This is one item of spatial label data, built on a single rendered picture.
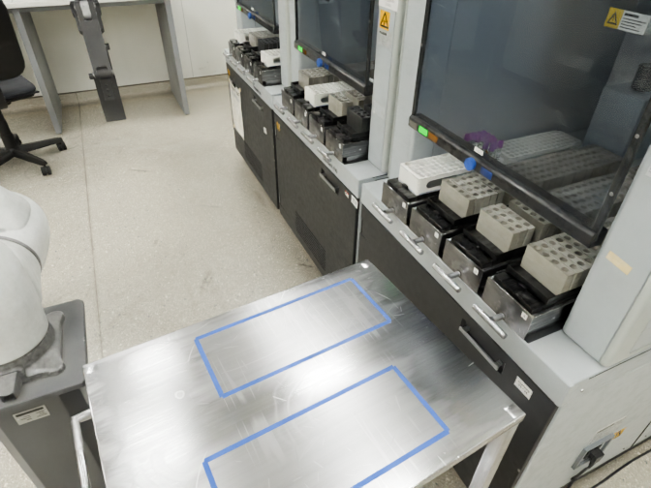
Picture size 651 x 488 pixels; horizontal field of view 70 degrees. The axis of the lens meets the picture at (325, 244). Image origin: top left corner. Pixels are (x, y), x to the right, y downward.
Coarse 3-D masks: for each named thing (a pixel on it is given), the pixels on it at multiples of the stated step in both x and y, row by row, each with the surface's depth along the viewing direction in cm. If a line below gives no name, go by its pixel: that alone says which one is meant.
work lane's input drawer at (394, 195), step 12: (396, 180) 133; (384, 192) 136; (396, 192) 130; (408, 192) 128; (432, 192) 128; (372, 204) 135; (396, 204) 131; (408, 204) 125; (384, 216) 130; (396, 216) 133; (408, 216) 128
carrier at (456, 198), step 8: (448, 184) 119; (440, 192) 123; (448, 192) 120; (456, 192) 117; (464, 192) 116; (448, 200) 121; (456, 200) 118; (464, 200) 115; (472, 200) 114; (456, 208) 118; (464, 208) 116; (472, 208) 115; (464, 216) 116
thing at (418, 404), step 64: (256, 320) 89; (320, 320) 89; (384, 320) 89; (128, 384) 77; (192, 384) 77; (256, 384) 77; (320, 384) 77; (384, 384) 78; (448, 384) 78; (128, 448) 68; (192, 448) 68; (256, 448) 68; (320, 448) 68; (384, 448) 69; (448, 448) 69
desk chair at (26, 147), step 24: (0, 0) 244; (0, 24) 250; (0, 48) 256; (0, 72) 262; (0, 96) 263; (24, 96) 278; (0, 120) 289; (24, 144) 306; (48, 144) 315; (48, 168) 295
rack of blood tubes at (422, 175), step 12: (444, 156) 136; (408, 168) 129; (420, 168) 130; (432, 168) 129; (444, 168) 129; (456, 168) 130; (408, 180) 129; (420, 180) 125; (432, 180) 135; (420, 192) 127
